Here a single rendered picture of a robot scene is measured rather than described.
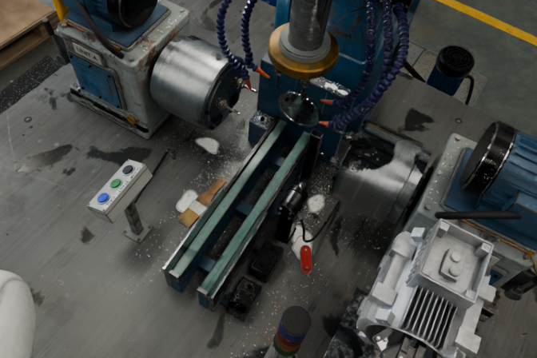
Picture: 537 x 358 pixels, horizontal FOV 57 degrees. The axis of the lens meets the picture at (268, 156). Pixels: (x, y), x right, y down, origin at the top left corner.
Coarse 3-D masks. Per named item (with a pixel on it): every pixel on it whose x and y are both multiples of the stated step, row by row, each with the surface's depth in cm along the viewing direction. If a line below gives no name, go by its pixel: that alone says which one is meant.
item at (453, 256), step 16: (448, 224) 88; (432, 240) 86; (448, 240) 90; (464, 240) 89; (480, 240) 87; (432, 256) 88; (448, 256) 87; (464, 256) 88; (480, 256) 88; (416, 272) 84; (432, 272) 86; (448, 272) 85; (464, 272) 87; (480, 272) 85; (432, 288) 84; (448, 288) 82; (464, 288) 85; (448, 304) 85; (464, 304) 83
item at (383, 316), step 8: (416, 232) 94; (424, 232) 93; (416, 240) 94; (488, 264) 91; (488, 272) 91; (376, 312) 85; (384, 312) 84; (392, 312) 85; (376, 320) 85; (384, 320) 84; (392, 320) 84; (360, 336) 95; (448, 352) 82; (456, 352) 81
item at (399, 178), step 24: (360, 144) 131; (384, 144) 131; (408, 144) 133; (336, 168) 138; (360, 168) 130; (384, 168) 129; (408, 168) 128; (336, 192) 137; (360, 192) 132; (384, 192) 129; (408, 192) 128; (384, 216) 133
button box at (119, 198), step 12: (120, 168) 135; (144, 168) 133; (132, 180) 130; (144, 180) 134; (108, 192) 129; (120, 192) 128; (132, 192) 131; (96, 204) 127; (108, 204) 126; (120, 204) 128; (96, 216) 131; (108, 216) 126
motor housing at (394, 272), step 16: (416, 256) 92; (384, 272) 93; (400, 272) 91; (400, 288) 89; (416, 288) 86; (368, 304) 90; (400, 304) 86; (416, 304) 84; (432, 304) 85; (480, 304) 89; (368, 320) 88; (400, 320) 84; (416, 320) 82; (432, 320) 83; (448, 320) 85; (464, 320) 87; (368, 336) 94; (400, 336) 97; (416, 336) 82; (432, 336) 82; (448, 336) 84; (432, 352) 93
